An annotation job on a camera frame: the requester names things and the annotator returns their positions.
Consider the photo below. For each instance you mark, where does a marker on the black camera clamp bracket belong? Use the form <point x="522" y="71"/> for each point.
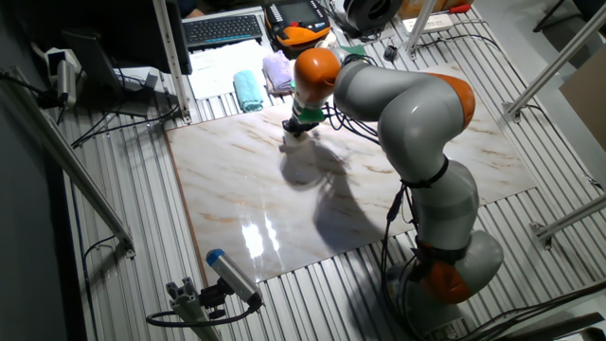
<point x="213" y="298"/>

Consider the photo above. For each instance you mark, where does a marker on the low aluminium frame beam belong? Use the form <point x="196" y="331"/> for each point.
<point x="573" y="218"/>

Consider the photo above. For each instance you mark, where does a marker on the teal rolled towel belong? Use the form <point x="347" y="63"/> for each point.
<point x="247" y="90"/>

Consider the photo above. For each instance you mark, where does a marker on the white paper sheet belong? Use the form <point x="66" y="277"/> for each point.
<point x="213" y="66"/>

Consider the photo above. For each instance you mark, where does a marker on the black office chair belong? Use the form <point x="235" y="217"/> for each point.
<point x="592" y="7"/>

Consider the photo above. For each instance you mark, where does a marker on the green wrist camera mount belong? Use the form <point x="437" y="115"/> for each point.
<point x="310" y="115"/>

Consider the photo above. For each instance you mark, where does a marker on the white rectangular sponge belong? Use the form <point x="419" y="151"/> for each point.
<point x="297" y="140"/>

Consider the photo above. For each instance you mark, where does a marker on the white power strip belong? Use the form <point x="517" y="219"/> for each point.
<point x="442" y="21"/>

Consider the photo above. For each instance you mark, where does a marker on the small black round object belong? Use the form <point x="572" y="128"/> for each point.
<point x="390" y="53"/>

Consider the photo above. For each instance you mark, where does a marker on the orange black teach pendant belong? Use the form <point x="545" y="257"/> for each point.
<point x="296" y="28"/>

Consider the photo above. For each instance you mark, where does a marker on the black flat bar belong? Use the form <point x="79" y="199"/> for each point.
<point x="554" y="327"/>

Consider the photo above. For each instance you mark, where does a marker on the black round spool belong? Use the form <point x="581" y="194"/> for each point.
<point x="371" y="13"/>

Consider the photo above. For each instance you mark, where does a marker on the grey monitor stand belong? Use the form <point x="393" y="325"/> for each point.
<point x="92" y="61"/>

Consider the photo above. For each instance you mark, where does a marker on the purple folded cloth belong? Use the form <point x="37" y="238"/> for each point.
<point x="278" y="71"/>

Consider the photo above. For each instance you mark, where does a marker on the black computer keyboard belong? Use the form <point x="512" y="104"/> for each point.
<point x="222" y="29"/>

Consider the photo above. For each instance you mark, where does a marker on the silver camera on white mount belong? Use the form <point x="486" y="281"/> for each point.
<point x="66" y="80"/>

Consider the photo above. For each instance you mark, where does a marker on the long slanted aluminium beam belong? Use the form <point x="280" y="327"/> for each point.
<point x="71" y="166"/>

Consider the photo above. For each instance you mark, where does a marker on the short aluminium profile stub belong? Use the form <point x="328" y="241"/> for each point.
<point x="189" y="308"/>

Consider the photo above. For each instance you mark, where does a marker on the silver camera with blue cap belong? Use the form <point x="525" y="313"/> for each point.
<point x="232" y="274"/>

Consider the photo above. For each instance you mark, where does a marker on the brown cardboard box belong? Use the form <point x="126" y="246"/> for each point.
<point x="587" y="104"/>

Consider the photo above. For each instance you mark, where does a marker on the thin aluminium frame post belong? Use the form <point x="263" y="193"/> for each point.
<point x="421" y="23"/>

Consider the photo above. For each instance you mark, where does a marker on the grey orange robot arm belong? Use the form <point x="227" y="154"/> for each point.
<point x="421" y="123"/>

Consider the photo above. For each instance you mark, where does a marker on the upright aluminium profile post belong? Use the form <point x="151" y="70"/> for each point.
<point x="170" y="57"/>

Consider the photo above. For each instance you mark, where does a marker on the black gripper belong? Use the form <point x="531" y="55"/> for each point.
<point x="296" y="127"/>

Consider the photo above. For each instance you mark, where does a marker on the slanted aluminium frame beam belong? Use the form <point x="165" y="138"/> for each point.
<point x="563" y="59"/>

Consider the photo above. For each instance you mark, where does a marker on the bare person hand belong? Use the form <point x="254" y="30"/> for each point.
<point x="194" y="13"/>

